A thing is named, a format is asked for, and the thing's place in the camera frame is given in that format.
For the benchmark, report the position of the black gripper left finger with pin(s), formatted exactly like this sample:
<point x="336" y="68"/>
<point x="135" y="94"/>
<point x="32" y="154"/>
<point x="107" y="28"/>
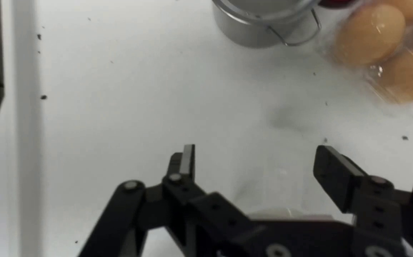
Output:
<point x="202" y="224"/>

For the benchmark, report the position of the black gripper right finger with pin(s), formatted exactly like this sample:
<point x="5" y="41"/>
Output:
<point x="383" y="214"/>

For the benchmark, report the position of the white plastic serving tray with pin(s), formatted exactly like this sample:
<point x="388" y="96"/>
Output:
<point x="100" y="91"/>

